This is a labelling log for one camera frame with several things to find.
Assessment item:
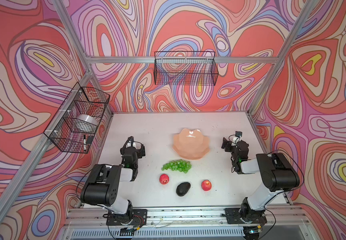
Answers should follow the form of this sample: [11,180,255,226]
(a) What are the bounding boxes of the red fake apple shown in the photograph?
[201,180,212,192]
[159,174,170,185]

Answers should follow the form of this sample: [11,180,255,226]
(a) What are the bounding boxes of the pink flower-shaped fruit bowl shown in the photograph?
[173,128,210,160]

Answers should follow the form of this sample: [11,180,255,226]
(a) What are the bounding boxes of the green fake grape bunch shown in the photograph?
[162,160,192,174]

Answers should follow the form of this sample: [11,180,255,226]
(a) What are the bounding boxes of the dark fake avocado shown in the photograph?
[176,182,191,197]

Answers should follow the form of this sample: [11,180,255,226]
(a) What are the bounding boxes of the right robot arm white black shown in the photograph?
[221,137,300,224]

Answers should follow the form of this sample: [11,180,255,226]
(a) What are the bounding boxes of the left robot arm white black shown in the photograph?
[80,136,146,225]

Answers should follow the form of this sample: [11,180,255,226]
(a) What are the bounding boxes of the black marker pen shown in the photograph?
[83,135,87,152]

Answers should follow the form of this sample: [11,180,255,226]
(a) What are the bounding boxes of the silver tape roll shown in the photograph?
[77,114,99,126]

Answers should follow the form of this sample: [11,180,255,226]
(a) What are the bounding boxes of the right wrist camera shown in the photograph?
[235,131,243,139]

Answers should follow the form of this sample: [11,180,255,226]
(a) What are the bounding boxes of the black wire basket left wall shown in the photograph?
[44,83,111,154]

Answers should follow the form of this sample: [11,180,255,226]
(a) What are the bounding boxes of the black wire basket wall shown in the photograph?
[44,83,111,154]
[154,50,219,86]

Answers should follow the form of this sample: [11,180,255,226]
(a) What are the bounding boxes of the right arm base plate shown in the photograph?
[222,208,267,225]

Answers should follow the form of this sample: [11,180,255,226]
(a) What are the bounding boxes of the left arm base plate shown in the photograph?
[103,209,148,227]

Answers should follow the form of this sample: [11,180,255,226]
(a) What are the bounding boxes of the aluminium front rail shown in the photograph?
[57,205,318,240]

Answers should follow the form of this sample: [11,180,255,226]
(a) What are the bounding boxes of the black wire basket back wall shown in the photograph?
[154,50,219,86]

